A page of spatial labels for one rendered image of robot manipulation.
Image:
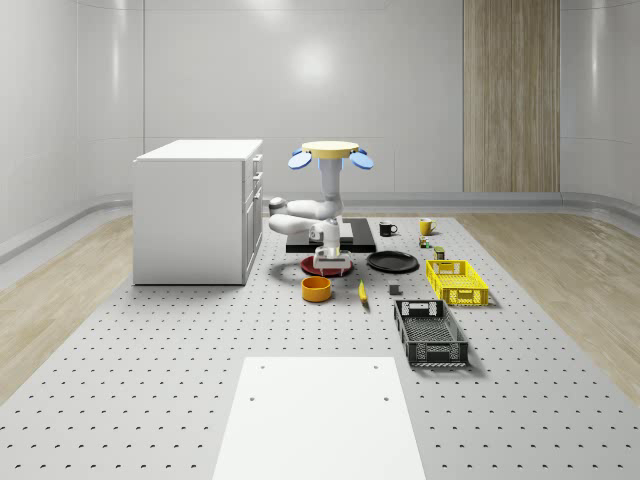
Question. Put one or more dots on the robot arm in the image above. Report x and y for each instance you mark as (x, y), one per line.
(330, 185)

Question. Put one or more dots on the white board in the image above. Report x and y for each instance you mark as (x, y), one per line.
(320, 420)

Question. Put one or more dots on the yellow mug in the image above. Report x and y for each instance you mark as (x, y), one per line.
(425, 227)

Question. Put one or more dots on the white cabinet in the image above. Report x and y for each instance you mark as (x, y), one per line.
(190, 220)

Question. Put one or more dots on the dark grey basket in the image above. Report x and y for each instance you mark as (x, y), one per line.
(440, 352)

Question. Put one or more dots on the black stove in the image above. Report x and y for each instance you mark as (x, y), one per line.
(361, 235)

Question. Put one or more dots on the flat-sided can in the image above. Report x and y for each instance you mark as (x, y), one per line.
(439, 253)

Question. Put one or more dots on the yellow bowl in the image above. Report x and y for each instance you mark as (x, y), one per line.
(316, 291)

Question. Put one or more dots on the banana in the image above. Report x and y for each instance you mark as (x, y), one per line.
(362, 292)

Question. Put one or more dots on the yellow basket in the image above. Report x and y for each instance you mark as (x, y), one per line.
(465, 295)

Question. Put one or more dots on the black mug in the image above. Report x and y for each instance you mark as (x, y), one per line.
(386, 229)

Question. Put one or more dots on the puzzle cube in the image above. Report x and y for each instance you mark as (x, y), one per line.
(425, 243)

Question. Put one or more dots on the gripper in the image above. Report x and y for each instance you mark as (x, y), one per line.
(330, 258)

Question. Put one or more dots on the black plate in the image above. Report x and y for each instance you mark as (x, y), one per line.
(392, 262)

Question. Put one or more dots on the red plate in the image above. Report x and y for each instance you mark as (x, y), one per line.
(307, 266)

